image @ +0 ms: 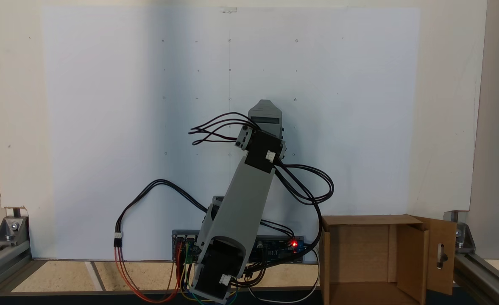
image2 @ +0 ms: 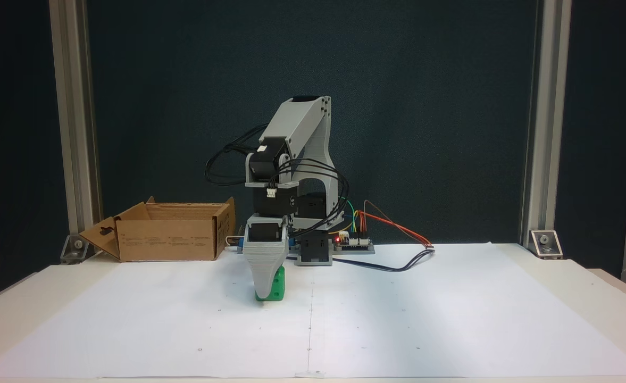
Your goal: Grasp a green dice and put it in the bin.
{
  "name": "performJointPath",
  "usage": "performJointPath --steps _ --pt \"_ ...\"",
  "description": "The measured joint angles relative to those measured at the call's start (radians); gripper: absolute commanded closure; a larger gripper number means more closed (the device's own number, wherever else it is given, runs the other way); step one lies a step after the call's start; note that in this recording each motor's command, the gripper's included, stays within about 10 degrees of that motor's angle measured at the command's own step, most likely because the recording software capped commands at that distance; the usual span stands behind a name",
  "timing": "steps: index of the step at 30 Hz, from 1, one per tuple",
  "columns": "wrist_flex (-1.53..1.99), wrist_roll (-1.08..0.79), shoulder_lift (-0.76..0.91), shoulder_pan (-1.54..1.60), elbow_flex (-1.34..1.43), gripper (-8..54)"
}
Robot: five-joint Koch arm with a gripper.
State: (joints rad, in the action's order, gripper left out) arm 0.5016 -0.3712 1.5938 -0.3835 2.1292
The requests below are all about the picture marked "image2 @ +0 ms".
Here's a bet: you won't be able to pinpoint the orange and red jumper wires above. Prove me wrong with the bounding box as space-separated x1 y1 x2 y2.
358 201 433 248

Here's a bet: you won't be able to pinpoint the aluminium frame post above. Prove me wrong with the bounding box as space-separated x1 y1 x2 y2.
520 0 571 251
48 0 103 251

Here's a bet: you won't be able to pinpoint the open cardboard box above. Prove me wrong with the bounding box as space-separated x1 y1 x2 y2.
79 196 237 263

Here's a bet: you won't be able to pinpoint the black servo cable loop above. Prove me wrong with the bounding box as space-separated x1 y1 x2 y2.
205 123 269 187
276 159 350 237

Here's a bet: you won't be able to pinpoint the metal corner bracket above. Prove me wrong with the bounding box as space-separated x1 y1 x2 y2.
60 234 102 265
528 230 563 260

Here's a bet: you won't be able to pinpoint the green and yellow jumper wires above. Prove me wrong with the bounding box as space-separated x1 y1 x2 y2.
339 196 360 236

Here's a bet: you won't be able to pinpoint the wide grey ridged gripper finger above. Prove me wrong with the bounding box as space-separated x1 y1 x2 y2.
244 240 287 300

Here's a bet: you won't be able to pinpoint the circuit board with jumper wires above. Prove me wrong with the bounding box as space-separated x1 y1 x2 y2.
334 231 375 255

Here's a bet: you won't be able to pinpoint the green dice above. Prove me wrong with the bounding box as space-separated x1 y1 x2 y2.
255 266 286 303

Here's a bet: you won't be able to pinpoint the large white paper sheet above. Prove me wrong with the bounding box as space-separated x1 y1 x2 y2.
0 242 626 379

